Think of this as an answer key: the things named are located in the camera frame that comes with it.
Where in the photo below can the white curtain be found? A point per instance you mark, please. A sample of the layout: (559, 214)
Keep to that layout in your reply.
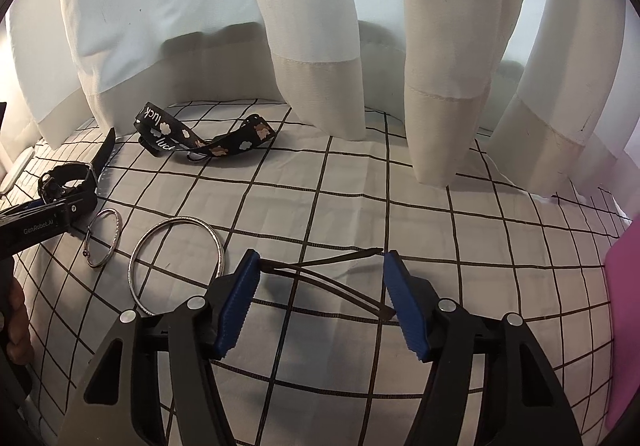
(450, 26)
(150, 1)

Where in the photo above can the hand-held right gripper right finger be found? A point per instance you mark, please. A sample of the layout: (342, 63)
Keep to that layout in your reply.
(407, 306)

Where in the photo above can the black metal hair clip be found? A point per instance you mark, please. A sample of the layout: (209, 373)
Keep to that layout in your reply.
(350, 297)

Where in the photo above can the person's left hand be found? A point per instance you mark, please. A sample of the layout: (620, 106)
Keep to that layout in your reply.
(17, 326)

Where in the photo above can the black wrist watch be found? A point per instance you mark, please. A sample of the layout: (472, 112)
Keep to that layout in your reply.
(102, 156)

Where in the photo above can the white black-checked tablecloth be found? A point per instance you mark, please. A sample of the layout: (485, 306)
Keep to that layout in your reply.
(350, 206)

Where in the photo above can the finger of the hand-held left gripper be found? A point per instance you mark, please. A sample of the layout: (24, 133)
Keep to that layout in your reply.
(2, 124)
(75, 208)

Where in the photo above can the pink plastic basin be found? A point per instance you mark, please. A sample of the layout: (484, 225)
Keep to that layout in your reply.
(625, 301)

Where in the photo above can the white flat device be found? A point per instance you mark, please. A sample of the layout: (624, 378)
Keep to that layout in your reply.
(17, 171)

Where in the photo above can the small silver bangle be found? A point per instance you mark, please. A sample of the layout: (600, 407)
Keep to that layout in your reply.
(118, 228)

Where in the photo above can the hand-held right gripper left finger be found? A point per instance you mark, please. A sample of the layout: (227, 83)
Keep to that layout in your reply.
(237, 306)

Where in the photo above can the large silver bangle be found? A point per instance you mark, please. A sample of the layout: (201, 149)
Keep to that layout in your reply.
(131, 273)

